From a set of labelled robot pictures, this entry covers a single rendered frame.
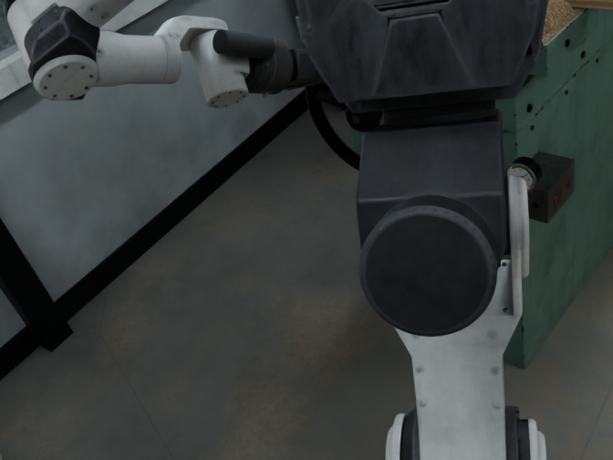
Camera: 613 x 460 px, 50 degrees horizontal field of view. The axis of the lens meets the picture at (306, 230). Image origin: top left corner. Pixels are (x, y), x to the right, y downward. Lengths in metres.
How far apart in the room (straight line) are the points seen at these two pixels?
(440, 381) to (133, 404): 1.33
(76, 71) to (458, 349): 0.56
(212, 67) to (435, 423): 0.58
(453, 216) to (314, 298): 1.58
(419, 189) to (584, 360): 1.31
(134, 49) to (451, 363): 0.57
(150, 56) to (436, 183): 0.49
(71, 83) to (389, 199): 0.44
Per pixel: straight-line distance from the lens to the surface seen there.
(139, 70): 0.94
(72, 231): 2.35
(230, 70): 1.00
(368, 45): 0.59
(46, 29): 0.81
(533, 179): 1.31
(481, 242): 0.54
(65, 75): 0.84
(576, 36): 1.35
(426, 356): 0.81
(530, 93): 1.37
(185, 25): 1.00
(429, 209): 0.54
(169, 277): 2.39
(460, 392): 0.83
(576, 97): 1.59
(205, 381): 1.99
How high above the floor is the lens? 1.42
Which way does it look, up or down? 37 degrees down
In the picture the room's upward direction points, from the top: 16 degrees counter-clockwise
